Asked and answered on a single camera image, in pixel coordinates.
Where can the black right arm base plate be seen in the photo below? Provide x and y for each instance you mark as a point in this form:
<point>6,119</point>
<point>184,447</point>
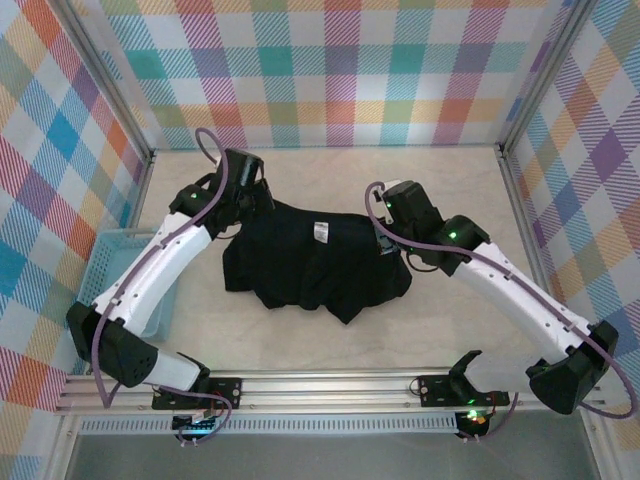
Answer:
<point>435,390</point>

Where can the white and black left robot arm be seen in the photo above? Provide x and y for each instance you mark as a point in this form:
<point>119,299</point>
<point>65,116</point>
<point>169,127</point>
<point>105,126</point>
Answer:
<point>150,280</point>

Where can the light blue plastic basket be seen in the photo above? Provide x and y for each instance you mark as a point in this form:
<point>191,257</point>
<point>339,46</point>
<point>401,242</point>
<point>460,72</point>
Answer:
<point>107,260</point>

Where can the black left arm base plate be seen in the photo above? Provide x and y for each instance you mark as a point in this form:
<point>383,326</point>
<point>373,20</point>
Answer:
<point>227,392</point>

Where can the aluminium frame post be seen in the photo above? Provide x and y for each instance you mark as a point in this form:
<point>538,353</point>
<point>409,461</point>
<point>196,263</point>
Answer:
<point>109,75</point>
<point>544,75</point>

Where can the aluminium mounting rail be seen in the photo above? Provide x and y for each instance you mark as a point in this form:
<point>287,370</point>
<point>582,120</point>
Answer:
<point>325,392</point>

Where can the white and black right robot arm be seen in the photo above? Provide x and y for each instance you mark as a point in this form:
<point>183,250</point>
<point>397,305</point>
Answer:
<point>505,295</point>

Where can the black t-shirt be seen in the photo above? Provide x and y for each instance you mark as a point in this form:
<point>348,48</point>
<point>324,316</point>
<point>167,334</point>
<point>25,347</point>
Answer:
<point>300,270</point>

